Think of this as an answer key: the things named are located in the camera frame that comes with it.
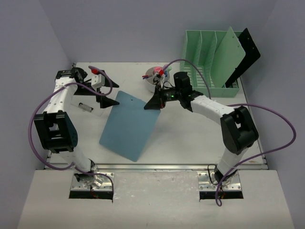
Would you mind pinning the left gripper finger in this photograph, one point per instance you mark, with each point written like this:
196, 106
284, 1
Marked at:
106, 102
107, 82

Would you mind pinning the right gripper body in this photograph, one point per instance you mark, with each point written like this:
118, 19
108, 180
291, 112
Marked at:
170, 94

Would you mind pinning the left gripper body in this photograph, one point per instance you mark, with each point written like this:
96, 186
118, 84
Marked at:
100, 90

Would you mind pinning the pink glue bottle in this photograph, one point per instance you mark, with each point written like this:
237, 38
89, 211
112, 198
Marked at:
157, 69

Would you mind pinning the blue clipboard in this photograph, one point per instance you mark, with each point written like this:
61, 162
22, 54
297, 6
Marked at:
128, 127

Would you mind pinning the green clipboard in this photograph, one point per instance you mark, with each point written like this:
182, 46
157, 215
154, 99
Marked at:
228, 55

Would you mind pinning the black clipboard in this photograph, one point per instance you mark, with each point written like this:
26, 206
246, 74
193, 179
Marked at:
252, 54

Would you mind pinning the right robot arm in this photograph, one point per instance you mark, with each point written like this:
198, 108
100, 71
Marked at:
237, 127

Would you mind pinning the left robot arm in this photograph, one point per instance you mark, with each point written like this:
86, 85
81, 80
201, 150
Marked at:
54, 126

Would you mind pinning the white round desk organizer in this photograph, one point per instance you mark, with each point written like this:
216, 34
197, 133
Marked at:
149, 83

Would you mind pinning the green file rack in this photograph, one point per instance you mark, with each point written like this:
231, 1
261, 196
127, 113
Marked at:
199, 48

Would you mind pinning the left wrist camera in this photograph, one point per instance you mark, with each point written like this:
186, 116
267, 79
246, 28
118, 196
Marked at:
98, 79

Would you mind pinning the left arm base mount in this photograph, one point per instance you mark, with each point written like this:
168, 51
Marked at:
92, 187

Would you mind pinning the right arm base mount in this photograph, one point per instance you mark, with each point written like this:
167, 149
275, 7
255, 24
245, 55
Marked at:
231, 188

